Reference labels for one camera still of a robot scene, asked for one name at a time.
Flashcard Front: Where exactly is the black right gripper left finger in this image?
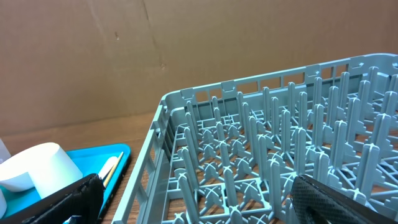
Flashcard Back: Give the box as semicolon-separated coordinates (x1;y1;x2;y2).
1;174;104;224

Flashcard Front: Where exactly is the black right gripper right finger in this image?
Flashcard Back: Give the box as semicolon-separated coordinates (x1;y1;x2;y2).
291;175;396;224

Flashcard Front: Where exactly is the white plastic cup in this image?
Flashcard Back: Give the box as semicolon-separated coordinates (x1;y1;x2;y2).
12;142;83;198

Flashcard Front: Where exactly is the grey dishwasher rack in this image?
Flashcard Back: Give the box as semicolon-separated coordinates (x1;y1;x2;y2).
113;54;397;223

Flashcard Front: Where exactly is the wooden chopstick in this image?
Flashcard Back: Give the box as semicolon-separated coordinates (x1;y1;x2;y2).
104;152;124;188

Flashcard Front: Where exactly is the white bowl with crumbs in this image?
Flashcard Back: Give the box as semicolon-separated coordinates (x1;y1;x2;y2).
1;155;34;192

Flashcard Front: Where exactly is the pink bowl with cereal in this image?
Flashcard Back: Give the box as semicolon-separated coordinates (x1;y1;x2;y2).
0;190;7;218

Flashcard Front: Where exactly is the clear plastic bin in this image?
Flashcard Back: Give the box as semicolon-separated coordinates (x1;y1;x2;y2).
0;139;11;164

